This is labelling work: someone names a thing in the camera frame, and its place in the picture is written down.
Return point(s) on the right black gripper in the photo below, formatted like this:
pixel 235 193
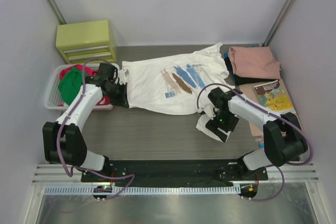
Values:
pixel 218 130

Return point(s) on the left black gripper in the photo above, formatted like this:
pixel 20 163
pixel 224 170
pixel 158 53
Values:
pixel 123 95

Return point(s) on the white printed t shirt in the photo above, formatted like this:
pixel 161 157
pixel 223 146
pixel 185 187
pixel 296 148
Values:
pixel 178 84

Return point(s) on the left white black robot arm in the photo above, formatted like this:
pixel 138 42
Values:
pixel 63 140

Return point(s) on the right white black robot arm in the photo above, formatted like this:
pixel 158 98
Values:
pixel 283 139

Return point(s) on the red t shirt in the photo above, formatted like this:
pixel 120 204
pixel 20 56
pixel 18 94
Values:
pixel 65 71

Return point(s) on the green t shirt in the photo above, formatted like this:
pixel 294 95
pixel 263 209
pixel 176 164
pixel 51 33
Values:
pixel 71 85

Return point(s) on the black folded t shirt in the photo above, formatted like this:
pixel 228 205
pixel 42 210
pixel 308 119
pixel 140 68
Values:
pixel 241 80

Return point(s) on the yellow-green drawer box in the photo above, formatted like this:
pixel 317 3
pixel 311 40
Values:
pixel 78 42

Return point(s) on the yellow picture book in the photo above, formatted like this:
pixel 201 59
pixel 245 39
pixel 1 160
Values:
pixel 273 96

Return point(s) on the white plastic basket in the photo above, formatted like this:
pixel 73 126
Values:
pixel 53 100

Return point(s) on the pink folded t shirt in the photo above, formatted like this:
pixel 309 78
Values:
pixel 254 62

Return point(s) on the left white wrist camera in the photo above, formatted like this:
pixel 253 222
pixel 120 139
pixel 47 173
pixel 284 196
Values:
pixel 122 76

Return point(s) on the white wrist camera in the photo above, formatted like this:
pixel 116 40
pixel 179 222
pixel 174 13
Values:
pixel 122 76
pixel 208 110

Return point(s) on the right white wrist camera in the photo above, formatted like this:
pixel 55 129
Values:
pixel 208 110

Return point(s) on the white slotted cable duct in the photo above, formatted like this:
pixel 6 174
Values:
pixel 104 190

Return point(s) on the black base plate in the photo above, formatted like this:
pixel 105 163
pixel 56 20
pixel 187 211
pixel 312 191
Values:
pixel 184 173

